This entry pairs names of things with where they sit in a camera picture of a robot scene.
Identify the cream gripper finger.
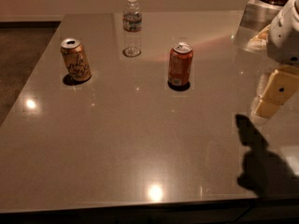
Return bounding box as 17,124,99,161
256,73,271,98
253,98,280,119

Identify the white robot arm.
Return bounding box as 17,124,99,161
251,0,299,119

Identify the red coke can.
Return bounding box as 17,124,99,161
168,42,193,90

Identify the orange LaCroix can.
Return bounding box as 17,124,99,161
61,37,92,82

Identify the silver metal dispenser base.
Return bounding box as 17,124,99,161
239,0,281,32

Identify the clear plastic water bottle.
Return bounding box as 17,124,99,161
122,0,142,58

